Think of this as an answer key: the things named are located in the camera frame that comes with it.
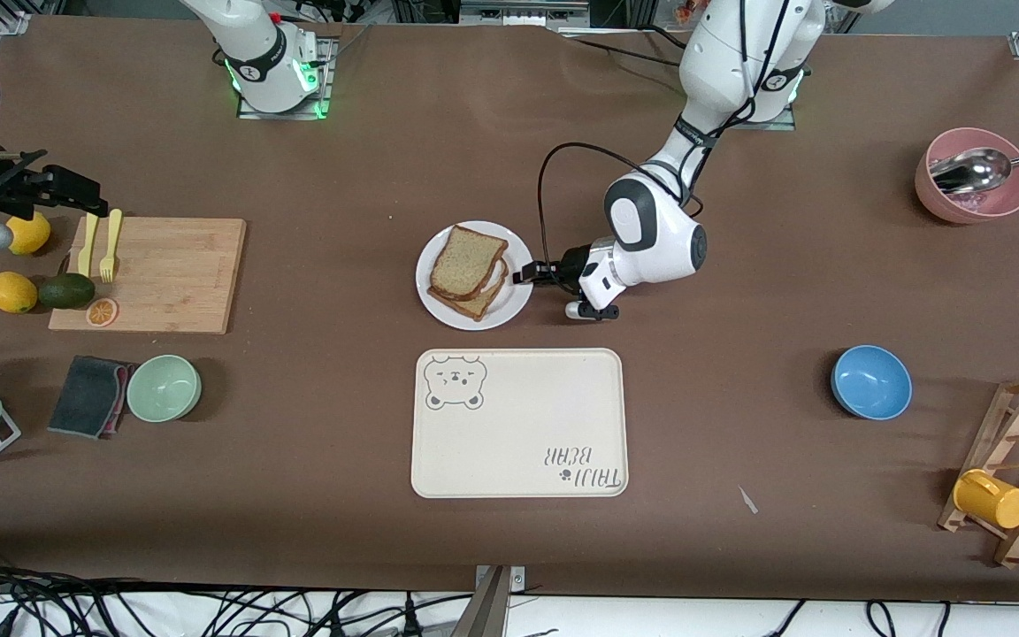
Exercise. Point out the wooden cup rack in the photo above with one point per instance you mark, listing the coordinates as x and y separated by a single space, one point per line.
1018 416

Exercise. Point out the yellow mug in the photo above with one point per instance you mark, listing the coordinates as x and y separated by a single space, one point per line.
992 501

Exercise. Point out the yellow lemon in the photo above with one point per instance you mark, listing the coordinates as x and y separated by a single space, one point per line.
11 292
32 235

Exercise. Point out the yellow plastic knife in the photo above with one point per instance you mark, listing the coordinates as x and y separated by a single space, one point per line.
88 252

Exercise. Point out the small grey tape scrap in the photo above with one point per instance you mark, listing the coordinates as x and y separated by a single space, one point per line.
748 501

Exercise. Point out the white round plate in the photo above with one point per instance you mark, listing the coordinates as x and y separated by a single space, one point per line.
518 301

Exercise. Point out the metal spoon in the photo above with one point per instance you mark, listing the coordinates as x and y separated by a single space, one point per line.
969 170

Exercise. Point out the grey metal bracket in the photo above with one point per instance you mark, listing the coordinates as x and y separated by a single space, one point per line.
494 610

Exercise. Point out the wooden cutting board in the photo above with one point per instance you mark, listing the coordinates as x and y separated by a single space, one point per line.
173 274

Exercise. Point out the yellow plastic fork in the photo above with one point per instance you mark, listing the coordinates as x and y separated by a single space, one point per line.
110 243

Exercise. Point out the grey folded cloth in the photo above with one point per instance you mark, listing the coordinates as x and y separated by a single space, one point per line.
85 398

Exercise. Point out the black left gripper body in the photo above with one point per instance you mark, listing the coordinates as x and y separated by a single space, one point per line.
569 265

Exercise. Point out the pink bowl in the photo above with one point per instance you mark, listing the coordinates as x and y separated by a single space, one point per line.
983 208

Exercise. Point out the dark green avocado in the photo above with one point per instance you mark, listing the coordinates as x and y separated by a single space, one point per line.
67 291

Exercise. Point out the bread slice under egg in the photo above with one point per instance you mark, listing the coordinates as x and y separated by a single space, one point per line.
474 308

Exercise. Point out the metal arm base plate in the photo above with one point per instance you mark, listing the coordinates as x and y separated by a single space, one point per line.
330 80
770 126

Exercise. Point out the beige bear print tray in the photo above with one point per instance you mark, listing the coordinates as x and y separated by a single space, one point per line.
518 425

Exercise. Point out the plain bread slice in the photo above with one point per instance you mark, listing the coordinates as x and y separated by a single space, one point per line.
467 261

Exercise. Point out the orange slice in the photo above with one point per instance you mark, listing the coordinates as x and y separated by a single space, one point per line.
102 312

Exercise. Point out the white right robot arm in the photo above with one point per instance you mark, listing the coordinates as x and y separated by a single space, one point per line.
266 62

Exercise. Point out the blue bowl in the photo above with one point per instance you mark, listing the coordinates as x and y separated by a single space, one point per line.
871 382

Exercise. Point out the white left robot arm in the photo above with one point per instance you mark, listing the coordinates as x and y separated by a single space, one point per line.
660 239

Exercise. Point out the light green bowl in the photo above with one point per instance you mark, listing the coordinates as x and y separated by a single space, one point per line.
164 388

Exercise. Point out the metal frame beam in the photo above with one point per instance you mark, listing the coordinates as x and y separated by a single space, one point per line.
523 11

